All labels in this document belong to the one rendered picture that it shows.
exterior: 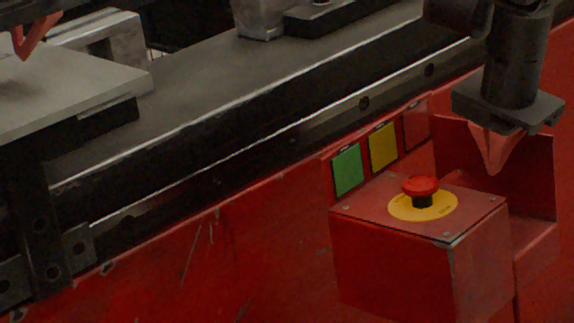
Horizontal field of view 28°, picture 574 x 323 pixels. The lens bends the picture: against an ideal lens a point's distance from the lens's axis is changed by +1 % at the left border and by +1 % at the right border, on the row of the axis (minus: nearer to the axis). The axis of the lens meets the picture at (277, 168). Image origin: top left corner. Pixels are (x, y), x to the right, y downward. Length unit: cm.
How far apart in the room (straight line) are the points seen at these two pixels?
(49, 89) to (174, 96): 31
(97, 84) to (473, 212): 40
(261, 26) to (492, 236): 44
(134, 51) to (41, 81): 28
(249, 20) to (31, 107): 52
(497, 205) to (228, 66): 39
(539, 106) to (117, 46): 47
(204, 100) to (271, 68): 10
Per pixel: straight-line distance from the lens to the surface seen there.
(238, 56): 144
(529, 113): 121
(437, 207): 121
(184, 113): 130
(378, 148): 128
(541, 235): 131
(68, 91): 105
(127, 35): 135
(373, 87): 145
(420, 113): 133
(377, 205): 123
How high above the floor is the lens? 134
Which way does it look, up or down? 25 degrees down
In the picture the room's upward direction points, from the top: 10 degrees counter-clockwise
